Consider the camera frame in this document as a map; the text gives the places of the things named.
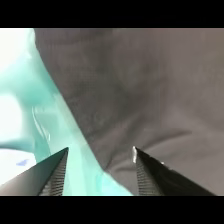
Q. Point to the grey garment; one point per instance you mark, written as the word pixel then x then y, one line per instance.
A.
pixel 143 93

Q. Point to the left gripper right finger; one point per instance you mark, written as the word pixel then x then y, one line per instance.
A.
pixel 160 181

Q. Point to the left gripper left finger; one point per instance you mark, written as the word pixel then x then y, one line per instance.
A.
pixel 43 178

